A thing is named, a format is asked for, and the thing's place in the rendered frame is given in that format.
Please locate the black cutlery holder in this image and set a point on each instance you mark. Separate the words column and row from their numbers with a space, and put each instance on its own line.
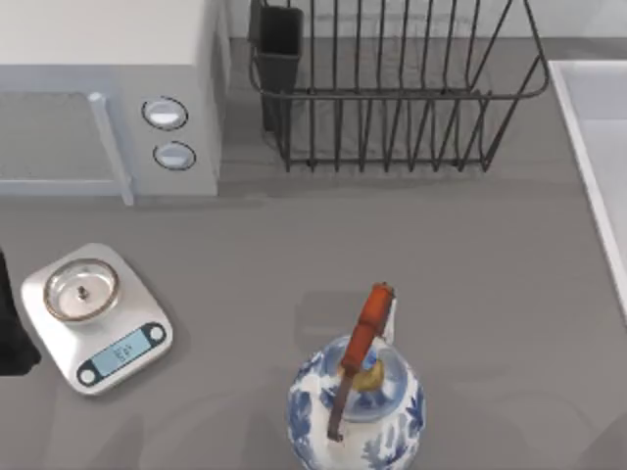
column 277, row 54

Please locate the large microwave knob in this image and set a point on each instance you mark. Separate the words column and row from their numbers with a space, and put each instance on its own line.
column 164, row 113

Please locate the pale microwave oven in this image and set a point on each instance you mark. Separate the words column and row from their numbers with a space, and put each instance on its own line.
column 98, row 39

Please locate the small microwave knob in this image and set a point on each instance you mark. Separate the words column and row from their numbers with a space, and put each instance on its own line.
column 174, row 155

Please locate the blue and white teapot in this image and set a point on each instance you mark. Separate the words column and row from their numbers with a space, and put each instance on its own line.
column 357, row 416

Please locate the white kitchen scale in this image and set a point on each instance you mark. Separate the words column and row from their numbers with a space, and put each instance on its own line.
column 98, row 318

